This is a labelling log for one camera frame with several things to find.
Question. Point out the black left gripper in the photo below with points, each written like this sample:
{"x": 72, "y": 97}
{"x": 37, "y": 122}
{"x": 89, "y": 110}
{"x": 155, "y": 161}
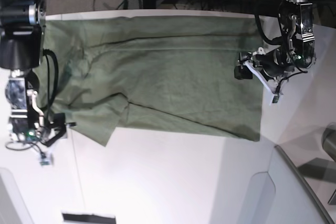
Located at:
{"x": 271, "y": 65}

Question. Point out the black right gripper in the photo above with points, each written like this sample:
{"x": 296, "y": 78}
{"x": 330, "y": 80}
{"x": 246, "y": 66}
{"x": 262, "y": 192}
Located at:
{"x": 56, "y": 130}

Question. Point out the grey metal stand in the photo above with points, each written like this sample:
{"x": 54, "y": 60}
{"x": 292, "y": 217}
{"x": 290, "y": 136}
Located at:
{"x": 317, "y": 168}

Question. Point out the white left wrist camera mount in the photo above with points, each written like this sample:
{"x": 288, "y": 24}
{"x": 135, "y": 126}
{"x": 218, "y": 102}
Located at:
{"x": 271, "y": 86}

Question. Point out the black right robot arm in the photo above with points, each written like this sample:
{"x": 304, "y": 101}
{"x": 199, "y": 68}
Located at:
{"x": 22, "y": 50}

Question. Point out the green t-shirt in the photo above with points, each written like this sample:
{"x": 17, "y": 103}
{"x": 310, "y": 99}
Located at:
{"x": 165, "y": 73}

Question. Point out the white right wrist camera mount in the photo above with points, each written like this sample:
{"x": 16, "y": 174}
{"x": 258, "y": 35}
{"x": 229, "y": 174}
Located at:
{"x": 46, "y": 155}

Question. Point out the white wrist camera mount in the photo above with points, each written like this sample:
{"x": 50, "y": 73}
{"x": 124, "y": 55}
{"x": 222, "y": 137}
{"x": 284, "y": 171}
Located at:
{"x": 271, "y": 86}
{"x": 46, "y": 155}

